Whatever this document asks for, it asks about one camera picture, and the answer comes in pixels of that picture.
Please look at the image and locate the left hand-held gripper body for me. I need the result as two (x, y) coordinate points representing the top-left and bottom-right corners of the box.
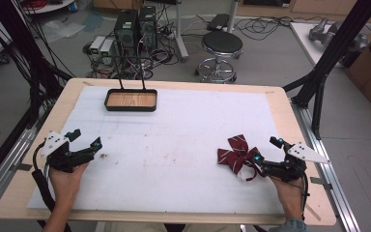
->
(40, 130), (96, 174)

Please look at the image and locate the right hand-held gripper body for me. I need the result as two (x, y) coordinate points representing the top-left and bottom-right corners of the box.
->
(263, 141), (331, 183)

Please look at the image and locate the dark red striped bow tie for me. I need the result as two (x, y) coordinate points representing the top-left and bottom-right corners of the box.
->
(216, 133), (268, 182)

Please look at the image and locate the person's right hand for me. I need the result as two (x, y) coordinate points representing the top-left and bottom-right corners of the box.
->
(268, 175), (305, 215)

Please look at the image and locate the person's left hand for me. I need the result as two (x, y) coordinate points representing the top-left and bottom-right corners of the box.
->
(48, 161), (90, 208)

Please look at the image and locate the black rack with wooden tray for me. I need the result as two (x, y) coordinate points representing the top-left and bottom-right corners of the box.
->
(103, 53), (158, 113)

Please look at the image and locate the white foam mat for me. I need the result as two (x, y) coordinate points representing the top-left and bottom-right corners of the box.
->
(26, 84), (286, 217)

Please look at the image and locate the small white power box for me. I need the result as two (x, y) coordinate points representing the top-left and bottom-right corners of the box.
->
(89, 35), (106, 56)
(99, 39), (116, 66)

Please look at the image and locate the white board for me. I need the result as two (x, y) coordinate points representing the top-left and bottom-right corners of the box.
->
(289, 20), (371, 70)

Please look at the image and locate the clear plastic sheet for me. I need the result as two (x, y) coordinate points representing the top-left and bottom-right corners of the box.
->
(41, 18), (87, 44)

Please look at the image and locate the black round stool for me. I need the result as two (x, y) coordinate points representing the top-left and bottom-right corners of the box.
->
(194, 31), (244, 84)

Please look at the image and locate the black computer tower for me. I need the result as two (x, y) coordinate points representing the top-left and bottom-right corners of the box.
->
(137, 5), (158, 53)
(113, 9), (140, 58)

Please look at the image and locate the grey machine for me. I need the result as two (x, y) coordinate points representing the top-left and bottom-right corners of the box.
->
(308, 16), (370, 53)

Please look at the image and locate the round white table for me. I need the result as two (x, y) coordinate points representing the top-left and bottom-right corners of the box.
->
(21, 0), (79, 15)

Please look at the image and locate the flat black box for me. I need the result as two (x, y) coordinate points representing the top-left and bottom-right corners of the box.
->
(206, 13), (232, 33)

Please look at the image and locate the grey table leg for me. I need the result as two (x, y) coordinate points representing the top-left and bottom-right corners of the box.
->
(173, 0), (190, 63)

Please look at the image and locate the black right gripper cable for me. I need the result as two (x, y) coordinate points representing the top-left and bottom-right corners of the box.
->
(270, 172), (311, 221)

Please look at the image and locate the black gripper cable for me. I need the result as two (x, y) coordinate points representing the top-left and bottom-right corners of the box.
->
(31, 140), (73, 232)
(270, 172), (311, 221)

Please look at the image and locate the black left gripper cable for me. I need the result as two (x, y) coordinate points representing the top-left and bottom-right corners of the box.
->
(31, 140), (73, 232)

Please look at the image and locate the aluminium rail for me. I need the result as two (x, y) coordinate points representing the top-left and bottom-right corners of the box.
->
(290, 98), (362, 232)
(0, 126), (39, 216)

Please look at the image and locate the black frame stand with cables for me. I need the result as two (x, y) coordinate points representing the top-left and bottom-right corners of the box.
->
(0, 0), (75, 131)

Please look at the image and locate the tangle of black floor cables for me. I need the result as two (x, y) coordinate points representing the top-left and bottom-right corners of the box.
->
(233, 14), (323, 42)

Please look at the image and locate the black metal frame stand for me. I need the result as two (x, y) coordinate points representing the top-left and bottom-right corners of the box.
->
(282, 0), (371, 140)

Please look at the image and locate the grey metal post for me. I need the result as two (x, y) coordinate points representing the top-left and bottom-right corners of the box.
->
(226, 0), (241, 34)

